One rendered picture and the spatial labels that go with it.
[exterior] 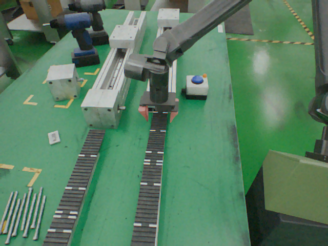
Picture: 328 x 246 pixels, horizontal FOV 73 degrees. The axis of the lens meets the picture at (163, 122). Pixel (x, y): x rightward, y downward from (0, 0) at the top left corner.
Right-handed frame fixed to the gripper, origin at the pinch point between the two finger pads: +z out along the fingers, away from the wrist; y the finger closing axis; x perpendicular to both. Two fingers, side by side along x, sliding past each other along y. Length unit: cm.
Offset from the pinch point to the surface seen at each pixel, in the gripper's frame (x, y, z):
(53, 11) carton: -260, 166, 54
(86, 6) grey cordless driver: -57, 39, -17
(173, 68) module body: -21.5, -4.1, -6.6
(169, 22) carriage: -63, 0, -9
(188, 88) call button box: -13.5, -9.8, -3.3
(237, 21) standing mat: -312, -99, 78
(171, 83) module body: -11.8, -3.5, -6.6
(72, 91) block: -11.3, 33.4, -1.3
